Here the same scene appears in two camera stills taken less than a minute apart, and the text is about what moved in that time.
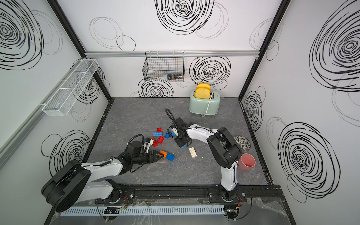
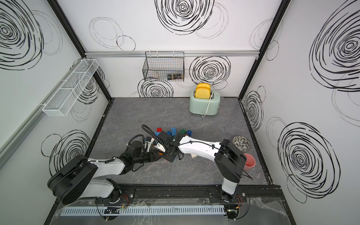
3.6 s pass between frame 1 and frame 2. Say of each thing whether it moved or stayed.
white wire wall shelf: stayed
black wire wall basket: stayed
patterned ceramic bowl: stayed
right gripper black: moved
